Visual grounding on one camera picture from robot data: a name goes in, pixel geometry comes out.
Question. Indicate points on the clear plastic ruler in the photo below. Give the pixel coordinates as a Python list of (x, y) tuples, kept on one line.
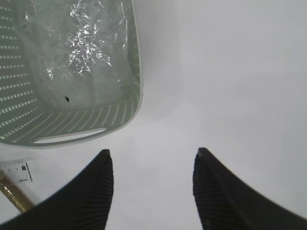
[(17, 171)]

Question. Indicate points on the gold glitter pen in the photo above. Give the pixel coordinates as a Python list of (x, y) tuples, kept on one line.
[(14, 194)]

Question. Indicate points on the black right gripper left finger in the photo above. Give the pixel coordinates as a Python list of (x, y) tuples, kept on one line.
[(82, 204)]

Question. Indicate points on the clear plastic sheet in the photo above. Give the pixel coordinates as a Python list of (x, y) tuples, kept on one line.
[(79, 46)]

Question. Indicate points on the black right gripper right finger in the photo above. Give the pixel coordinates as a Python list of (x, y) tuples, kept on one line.
[(224, 202)]

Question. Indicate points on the green plastic basket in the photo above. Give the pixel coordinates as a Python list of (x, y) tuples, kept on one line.
[(32, 116)]

